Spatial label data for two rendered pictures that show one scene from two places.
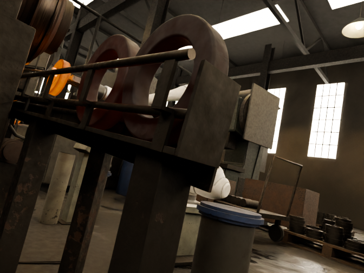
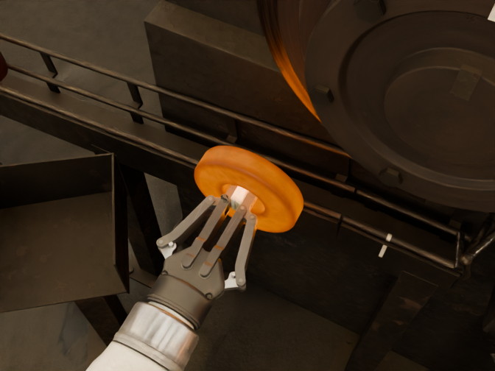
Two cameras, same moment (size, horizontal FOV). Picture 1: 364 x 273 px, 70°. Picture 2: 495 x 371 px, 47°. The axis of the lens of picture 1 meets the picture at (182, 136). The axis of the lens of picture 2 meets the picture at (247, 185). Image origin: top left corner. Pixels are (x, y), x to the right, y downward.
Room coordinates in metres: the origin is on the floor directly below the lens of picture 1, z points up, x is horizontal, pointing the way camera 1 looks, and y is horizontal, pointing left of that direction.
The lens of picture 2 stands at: (1.47, 0.44, 1.51)
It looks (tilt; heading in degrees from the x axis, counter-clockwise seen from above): 58 degrees down; 161
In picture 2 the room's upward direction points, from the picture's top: straight up
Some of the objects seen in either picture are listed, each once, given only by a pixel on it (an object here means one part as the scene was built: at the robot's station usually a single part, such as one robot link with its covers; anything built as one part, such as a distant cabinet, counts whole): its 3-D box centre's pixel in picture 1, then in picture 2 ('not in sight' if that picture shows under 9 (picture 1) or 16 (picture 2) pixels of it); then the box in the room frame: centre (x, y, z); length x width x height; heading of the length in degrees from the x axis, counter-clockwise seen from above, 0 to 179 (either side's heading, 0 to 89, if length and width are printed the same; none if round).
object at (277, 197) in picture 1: (279, 206); not in sight; (4.59, -1.90, 0.38); 1.03 x 0.83 x 0.75; 47
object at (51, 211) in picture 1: (58, 187); not in sight; (2.00, 0.82, 0.26); 0.12 x 0.12 x 0.52
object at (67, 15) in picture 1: (56, 26); (457, 98); (1.21, 0.72, 1.11); 0.28 x 0.06 x 0.28; 44
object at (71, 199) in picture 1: (78, 182); not in sight; (2.14, 0.74, 0.31); 0.24 x 0.16 x 0.62; 44
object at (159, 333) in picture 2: (106, 95); (158, 336); (1.24, 0.40, 0.83); 0.09 x 0.06 x 0.09; 44
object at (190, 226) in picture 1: (177, 230); not in sight; (1.91, -0.11, 0.16); 0.40 x 0.40 x 0.31; 39
